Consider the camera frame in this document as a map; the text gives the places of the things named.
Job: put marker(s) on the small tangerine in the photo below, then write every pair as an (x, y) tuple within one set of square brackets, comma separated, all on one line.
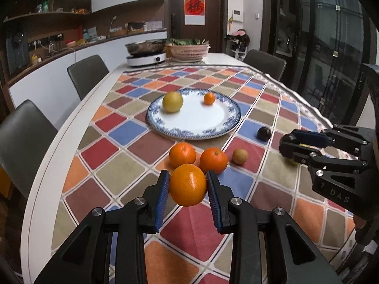
[(209, 98)]

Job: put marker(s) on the white desk calendar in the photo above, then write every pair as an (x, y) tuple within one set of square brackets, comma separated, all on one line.
[(154, 25)]

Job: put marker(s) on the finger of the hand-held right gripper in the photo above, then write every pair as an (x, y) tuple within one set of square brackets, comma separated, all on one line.
[(291, 151), (311, 137)]

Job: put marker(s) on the white rack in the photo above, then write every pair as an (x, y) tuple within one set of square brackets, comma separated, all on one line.
[(238, 52)]

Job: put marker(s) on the pink bowl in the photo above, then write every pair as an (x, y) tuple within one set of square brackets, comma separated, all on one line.
[(71, 43)]

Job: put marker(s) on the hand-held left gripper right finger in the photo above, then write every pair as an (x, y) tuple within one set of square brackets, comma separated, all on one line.
[(213, 204)]

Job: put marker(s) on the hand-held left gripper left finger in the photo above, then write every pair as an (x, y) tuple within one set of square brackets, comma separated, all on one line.
[(162, 201)]

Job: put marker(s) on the pink and black plush pile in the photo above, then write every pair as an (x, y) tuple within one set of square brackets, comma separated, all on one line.
[(239, 37)]

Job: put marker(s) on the white induction cooker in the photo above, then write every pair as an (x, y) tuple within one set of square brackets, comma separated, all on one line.
[(145, 60)]

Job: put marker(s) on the black water dispenser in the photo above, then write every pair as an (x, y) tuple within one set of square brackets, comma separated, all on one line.
[(17, 53)]

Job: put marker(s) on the orange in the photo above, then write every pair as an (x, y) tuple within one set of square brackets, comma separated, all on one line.
[(182, 154), (188, 185), (213, 160)]

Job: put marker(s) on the dark avocado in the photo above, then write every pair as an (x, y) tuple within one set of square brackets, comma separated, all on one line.
[(263, 133)]

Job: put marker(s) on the green bottles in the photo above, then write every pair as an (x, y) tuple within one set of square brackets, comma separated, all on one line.
[(43, 7)]

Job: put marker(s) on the white intercom panel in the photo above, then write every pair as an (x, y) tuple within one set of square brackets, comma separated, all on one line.
[(237, 16)]

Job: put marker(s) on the small brown fruit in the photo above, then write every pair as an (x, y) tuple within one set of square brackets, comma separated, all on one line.
[(239, 156)]

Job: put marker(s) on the steel pot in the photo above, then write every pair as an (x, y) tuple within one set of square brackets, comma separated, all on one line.
[(145, 47)]

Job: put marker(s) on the black box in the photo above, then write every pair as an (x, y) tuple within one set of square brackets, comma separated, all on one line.
[(135, 27)]

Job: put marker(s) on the grey dining chair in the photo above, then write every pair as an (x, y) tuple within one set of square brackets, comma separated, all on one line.
[(23, 142), (263, 62), (88, 74)]

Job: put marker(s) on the small yellow bottle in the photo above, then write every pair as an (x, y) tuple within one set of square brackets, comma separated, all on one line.
[(35, 59)]

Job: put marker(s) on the red thermos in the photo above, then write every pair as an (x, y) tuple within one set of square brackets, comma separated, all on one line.
[(80, 32)]

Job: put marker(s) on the black framed glass cabinet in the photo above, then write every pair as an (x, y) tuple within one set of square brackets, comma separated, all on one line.
[(319, 35)]

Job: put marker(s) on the dark brown door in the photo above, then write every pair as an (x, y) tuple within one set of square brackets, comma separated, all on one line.
[(213, 35)]

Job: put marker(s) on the brown wall shelf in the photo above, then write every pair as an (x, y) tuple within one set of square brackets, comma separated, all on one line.
[(44, 15)]

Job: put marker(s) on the white lower cabinets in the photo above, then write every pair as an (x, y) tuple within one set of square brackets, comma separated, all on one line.
[(44, 77)]

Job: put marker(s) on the pink plastic basket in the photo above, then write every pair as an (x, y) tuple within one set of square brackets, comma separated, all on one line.
[(186, 53)]

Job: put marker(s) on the yellow pear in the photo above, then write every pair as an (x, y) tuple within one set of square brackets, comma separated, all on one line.
[(173, 102)]

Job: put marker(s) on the colourful checkered tablecloth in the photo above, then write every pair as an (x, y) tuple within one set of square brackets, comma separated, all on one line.
[(130, 130)]

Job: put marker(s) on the red and white door poster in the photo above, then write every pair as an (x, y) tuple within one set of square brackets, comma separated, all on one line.
[(194, 6)]

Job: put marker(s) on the blue rimmed white plate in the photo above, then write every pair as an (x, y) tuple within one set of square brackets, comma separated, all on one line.
[(195, 118)]

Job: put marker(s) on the green leafy vegetables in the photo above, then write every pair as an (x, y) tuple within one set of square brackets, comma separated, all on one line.
[(183, 41)]

